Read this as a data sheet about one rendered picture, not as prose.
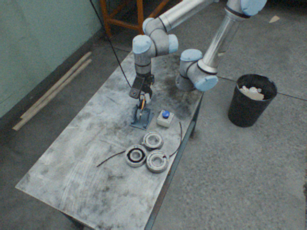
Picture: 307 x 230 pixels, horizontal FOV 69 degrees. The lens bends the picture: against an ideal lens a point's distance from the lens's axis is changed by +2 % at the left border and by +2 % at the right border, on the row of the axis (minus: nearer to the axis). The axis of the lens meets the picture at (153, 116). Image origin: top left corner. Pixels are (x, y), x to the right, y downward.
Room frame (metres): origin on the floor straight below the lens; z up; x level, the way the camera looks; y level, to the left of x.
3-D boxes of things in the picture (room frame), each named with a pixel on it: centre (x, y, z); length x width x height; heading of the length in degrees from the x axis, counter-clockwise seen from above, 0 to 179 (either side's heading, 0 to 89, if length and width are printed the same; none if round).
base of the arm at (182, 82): (1.04, -0.21, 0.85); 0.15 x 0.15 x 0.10
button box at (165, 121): (0.74, -0.07, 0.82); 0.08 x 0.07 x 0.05; 155
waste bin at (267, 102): (1.39, -0.89, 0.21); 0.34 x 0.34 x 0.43
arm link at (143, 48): (0.80, 0.04, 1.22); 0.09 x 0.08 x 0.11; 111
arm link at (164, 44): (0.85, -0.04, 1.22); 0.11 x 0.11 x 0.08; 21
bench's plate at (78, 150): (0.80, 0.10, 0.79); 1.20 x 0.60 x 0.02; 155
